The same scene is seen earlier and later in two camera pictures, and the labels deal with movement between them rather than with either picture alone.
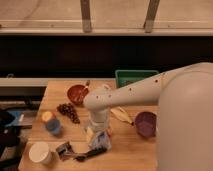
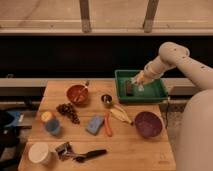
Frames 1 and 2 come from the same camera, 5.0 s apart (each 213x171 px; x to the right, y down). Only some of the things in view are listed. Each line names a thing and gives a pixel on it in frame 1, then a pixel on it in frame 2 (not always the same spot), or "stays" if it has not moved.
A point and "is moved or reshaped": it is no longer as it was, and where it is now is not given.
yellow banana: x=121 y=114 stays
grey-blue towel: x=102 y=139 is moved or reshaped
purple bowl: x=145 y=124 stays
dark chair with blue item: x=11 y=142 stays
